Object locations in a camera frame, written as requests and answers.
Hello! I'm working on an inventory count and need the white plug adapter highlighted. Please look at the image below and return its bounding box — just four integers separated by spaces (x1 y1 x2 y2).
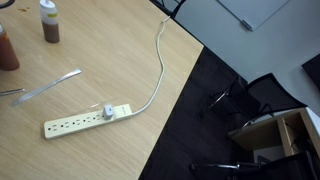
103 104 113 120

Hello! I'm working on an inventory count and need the black office chair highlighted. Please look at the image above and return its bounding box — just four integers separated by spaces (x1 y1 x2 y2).
150 0 186 18
190 151 320 180
200 73 306 127

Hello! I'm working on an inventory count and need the beige power strip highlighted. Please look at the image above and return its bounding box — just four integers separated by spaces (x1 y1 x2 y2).
44 104 132 139

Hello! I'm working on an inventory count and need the silver metal knife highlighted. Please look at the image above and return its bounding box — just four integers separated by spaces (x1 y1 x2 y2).
12 69 82 106

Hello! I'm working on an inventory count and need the white-capped brown sauce bottle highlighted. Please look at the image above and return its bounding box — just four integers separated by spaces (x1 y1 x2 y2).
39 0 60 43

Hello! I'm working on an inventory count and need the wooden console shelf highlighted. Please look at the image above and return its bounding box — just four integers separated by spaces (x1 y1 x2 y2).
228 108 320 156

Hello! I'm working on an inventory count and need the red sauce bottle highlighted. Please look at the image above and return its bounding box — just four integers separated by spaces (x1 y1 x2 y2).
0 24 20 71

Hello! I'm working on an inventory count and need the white power cable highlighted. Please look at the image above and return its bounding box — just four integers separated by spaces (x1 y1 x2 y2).
131 16 172 117

